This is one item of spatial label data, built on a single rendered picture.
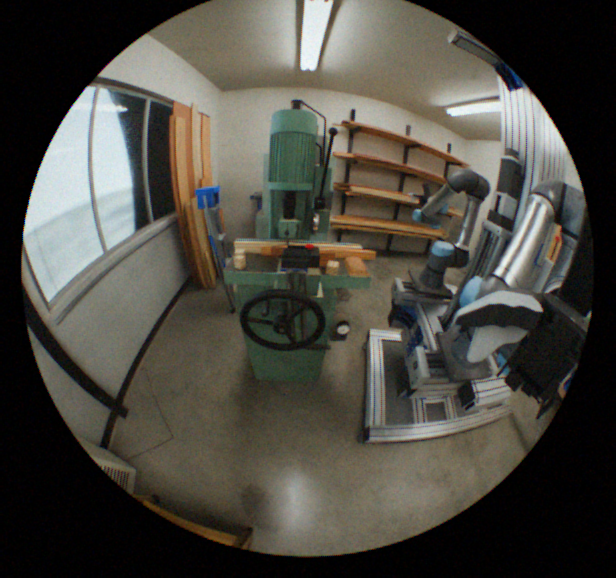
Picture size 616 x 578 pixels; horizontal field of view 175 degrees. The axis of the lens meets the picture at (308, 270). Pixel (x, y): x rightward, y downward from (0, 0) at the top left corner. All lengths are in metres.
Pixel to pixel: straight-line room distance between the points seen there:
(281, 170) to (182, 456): 1.61
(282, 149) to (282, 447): 1.47
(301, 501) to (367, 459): 0.46
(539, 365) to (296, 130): 0.75
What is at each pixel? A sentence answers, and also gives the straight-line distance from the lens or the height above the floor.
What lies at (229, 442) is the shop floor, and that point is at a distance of 1.33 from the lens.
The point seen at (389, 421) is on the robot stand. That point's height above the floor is 0.21.
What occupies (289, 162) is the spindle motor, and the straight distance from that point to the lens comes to 0.69.
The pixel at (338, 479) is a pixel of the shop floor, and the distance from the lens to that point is 1.31.
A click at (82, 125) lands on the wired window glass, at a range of 1.63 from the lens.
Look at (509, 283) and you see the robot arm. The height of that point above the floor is 1.18.
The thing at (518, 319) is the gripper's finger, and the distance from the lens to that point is 0.15.
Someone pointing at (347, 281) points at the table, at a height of 0.88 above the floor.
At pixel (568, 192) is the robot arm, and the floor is 1.43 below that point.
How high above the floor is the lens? 1.27
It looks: 30 degrees down
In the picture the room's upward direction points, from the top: 5 degrees clockwise
